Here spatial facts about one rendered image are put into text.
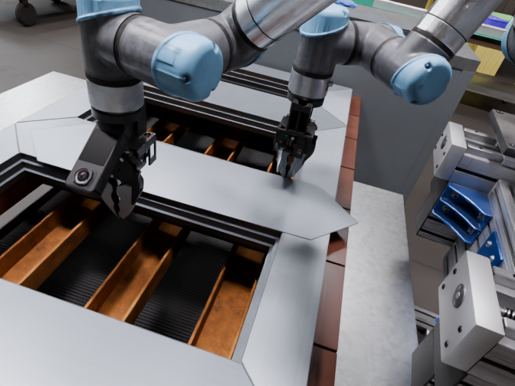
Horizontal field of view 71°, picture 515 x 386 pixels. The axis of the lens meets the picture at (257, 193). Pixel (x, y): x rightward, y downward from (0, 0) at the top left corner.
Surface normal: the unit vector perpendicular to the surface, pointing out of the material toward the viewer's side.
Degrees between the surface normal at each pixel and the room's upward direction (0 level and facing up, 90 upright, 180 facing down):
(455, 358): 90
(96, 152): 33
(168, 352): 0
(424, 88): 90
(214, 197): 0
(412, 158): 90
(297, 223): 0
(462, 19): 79
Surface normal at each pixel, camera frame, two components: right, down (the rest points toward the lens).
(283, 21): -0.02, 0.93
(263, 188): 0.15, -0.78
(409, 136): -0.25, 0.56
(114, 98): 0.20, 0.62
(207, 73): 0.84, 0.43
